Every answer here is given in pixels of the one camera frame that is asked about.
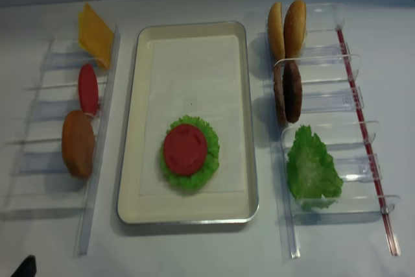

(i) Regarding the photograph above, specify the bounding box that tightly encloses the left bun half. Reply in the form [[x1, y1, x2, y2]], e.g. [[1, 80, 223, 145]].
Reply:
[[267, 2, 285, 61]]

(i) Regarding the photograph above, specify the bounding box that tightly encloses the red tomato slice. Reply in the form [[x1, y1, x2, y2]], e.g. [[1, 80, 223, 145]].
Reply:
[[163, 123, 208, 176], [78, 64, 99, 116]]

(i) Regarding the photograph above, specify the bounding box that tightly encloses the yellow cheese slice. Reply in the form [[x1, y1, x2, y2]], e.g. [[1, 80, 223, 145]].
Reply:
[[78, 3, 114, 71]]

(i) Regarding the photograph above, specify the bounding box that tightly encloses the white paper tray liner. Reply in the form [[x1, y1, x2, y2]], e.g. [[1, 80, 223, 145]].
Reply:
[[139, 36, 247, 195]]

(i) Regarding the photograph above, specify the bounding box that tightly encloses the cream metal baking tray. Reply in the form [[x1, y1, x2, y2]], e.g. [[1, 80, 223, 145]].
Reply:
[[117, 21, 259, 224]]

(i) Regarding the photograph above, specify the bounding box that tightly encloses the right sesame bun half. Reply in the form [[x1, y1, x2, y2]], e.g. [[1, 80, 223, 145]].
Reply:
[[283, 0, 307, 58]]

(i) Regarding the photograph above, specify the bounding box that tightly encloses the brown bun on left rack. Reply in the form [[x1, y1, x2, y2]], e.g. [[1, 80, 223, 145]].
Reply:
[[62, 110, 95, 179]]

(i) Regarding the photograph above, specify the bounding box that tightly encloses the clear acrylic right rack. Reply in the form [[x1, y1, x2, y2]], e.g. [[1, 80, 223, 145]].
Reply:
[[259, 3, 400, 259]]

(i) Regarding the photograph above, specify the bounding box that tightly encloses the green lettuce leaf in rack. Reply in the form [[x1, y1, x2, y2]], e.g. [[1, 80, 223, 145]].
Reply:
[[286, 125, 343, 210]]

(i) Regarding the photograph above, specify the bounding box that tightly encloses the clear acrylic left rack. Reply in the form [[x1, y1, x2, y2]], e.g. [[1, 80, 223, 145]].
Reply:
[[0, 23, 121, 257]]

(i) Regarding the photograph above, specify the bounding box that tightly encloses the left brown meat patty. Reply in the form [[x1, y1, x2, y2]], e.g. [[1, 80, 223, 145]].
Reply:
[[273, 66, 288, 127]]

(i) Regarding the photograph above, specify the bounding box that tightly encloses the clear acrylic rack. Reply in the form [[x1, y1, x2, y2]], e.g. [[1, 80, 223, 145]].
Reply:
[[0, 23, 121, 257], [259, 3, 400, 259]]

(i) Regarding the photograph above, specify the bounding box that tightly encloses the green lettuce leaf on tray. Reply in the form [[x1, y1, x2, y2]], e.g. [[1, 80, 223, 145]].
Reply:
[[159, 115, 220, 193]]

